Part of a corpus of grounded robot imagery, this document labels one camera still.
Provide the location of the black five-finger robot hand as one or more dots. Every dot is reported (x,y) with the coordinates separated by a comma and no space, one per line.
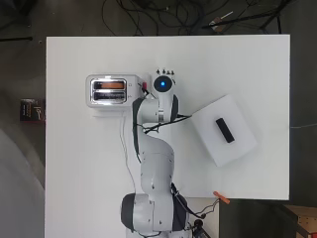
(165,72)

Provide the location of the orange slice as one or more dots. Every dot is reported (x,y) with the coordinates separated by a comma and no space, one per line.
(110,85)

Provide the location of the white seven-joint robot arm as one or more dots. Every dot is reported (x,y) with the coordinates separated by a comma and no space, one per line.
(155,165)

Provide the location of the steel toaster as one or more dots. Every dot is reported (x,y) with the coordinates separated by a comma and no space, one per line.
(109,99)

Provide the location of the black block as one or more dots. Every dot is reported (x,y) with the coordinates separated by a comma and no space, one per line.
(225,130)

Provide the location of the large white flat box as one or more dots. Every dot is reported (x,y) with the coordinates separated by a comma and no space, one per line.
(231,152)

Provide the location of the orange clamp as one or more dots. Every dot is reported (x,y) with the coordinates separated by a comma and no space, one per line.
(221,197)

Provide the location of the dark printed box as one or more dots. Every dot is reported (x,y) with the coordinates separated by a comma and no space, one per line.
(31,110)

